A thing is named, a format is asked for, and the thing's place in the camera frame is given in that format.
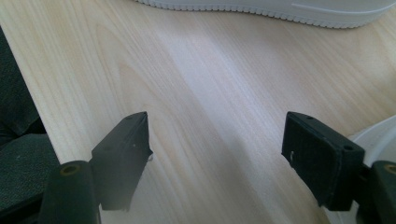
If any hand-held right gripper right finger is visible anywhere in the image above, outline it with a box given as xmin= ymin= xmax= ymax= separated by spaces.
xmin=281 ymin=111 xmax=366 ymax=212

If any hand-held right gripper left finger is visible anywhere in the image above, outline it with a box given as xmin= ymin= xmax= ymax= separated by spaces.
xmin=90 ymin=111 xmax=154 ymax=212

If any white sneaker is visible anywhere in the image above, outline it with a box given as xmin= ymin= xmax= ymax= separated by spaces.
xmin=323 ymin=115 xmax=396 ymax=224
xmin=134 ymin=0 xmax=396 ymax=30

